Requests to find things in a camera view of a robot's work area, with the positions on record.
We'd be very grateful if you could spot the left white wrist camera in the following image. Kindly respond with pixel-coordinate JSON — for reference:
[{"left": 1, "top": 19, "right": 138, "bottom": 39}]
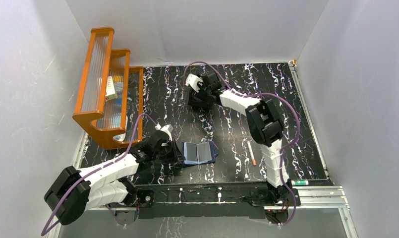
[{"left": 155, "top": 123, "right": 173, "bottom": 140}]

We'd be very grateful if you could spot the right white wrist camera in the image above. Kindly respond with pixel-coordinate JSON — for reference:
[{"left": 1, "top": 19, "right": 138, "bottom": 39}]
[{"left": 185, "top": 74, "right": 204, "bottom": 93}]

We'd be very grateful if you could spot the green white marker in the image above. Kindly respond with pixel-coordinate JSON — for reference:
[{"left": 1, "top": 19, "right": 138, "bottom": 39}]
[{"left": 291, "top": 180, "right": 309, "bottom": 186}]

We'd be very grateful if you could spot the white red small box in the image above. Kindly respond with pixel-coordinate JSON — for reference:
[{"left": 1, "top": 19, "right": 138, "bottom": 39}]
[{"left": 105, "top": 76, "right": 117, "bottom": 102}]

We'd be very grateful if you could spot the orange wooden rack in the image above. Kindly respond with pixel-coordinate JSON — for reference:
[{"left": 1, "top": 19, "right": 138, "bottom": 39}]
[{"left": 72, "top": 27, "right": 144, "bottom": 150}]

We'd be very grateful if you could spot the white orange pen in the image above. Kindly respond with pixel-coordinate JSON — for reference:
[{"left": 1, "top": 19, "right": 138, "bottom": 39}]
[{"left": 247, "top": 140, "right": 257, "bottom": 166}]

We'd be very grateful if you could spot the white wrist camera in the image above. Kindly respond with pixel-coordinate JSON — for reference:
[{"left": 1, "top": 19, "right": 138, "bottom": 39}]
[
  {"left": 155, "top": 123, "right": 173, "bottom": 140},
  {"left": 185, "top": 74, "right": 204, "bottom": 93}
]

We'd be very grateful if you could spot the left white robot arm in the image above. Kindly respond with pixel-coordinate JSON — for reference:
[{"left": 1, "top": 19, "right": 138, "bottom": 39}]
[{"left": 44, "top": 124, "right": 183, "bottom": 225}]

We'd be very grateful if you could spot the blue leather card holder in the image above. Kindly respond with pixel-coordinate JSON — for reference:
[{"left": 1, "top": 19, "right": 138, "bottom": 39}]
[{"left": 182, "top": 141, "right": 219, "bottom": 165}]

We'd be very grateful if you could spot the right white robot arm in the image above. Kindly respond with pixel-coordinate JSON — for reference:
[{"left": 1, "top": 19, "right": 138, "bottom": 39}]
[{"left": 185, "top": 72, "right": 289, "bottom": 205}]

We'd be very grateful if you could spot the black card box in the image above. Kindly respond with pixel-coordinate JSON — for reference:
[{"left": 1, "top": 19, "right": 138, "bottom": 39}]
[{"left": 188, "top": 89, "right": 213, "bottom": 109}]

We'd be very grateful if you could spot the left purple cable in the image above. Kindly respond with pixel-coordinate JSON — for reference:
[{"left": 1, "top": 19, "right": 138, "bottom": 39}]
[{"left": 41, "top": 113, "right": 162, "bottom": 237}]

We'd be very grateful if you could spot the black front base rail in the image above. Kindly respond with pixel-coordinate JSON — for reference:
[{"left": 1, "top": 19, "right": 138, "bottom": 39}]
[{"left": 107, "top": 178, "right": 302, "bottom": 227}]

